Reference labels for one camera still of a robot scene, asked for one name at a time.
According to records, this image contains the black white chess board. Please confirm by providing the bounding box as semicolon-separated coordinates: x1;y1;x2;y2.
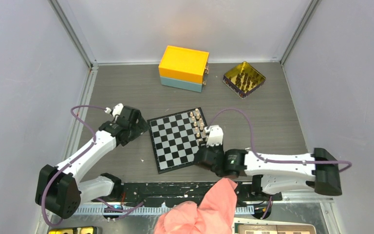
147;107;207;174

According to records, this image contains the gold tin tray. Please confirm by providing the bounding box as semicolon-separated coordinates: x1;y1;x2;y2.
222;61;266;99

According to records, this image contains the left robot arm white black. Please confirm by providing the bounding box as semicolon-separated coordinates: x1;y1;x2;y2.
35;103;149;219

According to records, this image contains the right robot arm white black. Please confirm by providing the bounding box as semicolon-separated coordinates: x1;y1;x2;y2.
194;145;342;200

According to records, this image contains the wooden chess board box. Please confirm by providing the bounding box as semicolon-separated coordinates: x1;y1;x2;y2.
238;224;317;234

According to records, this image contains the pink cloth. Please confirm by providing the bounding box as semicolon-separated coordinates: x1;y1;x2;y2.
154;178;238;234

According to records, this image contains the yellow and teal box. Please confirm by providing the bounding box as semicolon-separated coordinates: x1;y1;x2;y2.
158;45;209;93

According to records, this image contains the gold tin at bottom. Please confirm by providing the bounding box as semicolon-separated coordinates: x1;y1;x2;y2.
48;226;100;234

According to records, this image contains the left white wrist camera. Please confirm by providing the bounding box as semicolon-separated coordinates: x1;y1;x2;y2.
104;103;124;117

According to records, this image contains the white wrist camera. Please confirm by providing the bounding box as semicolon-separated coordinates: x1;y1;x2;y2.
104;103;124;117
204;125;224;147

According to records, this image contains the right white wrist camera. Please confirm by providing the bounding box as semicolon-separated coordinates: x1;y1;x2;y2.
204;125;224;147

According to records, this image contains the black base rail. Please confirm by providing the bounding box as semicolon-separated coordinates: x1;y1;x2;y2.
101;181;269;208

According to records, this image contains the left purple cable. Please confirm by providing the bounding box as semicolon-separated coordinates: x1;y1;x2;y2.
40;105;149;227

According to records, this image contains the purple cable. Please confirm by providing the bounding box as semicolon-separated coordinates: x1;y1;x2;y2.
208;108;353;220
40;105;149;227

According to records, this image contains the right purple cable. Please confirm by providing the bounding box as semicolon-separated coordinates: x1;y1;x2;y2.
208;108;353;220

